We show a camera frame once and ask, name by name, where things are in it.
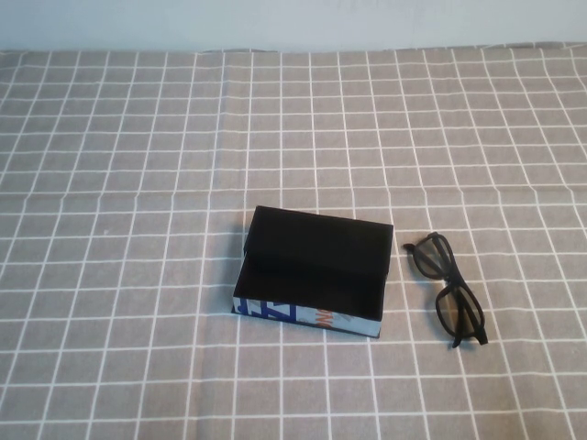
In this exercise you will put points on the grey white-grid tablecloth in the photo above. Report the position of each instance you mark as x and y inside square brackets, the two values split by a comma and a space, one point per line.
[114, 229]

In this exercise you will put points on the black frame glasses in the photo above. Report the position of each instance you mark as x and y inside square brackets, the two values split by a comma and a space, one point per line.
[458, 311]

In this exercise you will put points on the black glasses case printed front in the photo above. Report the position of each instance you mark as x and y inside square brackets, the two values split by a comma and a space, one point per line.
[316, 247]

